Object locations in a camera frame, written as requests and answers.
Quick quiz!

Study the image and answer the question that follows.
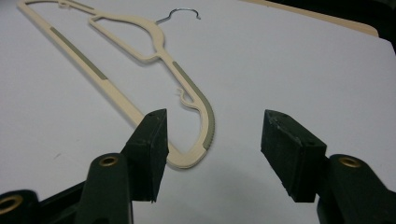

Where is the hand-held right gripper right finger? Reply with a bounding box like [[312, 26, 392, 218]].
[[260, 109, 396, 224]]

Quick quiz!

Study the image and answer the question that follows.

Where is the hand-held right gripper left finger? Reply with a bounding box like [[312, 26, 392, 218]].
[[74, 108, 170, 224]]

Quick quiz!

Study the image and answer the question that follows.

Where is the beige plastic clothes hanger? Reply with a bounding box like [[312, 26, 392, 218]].
[[17, 0, 217, 170]]

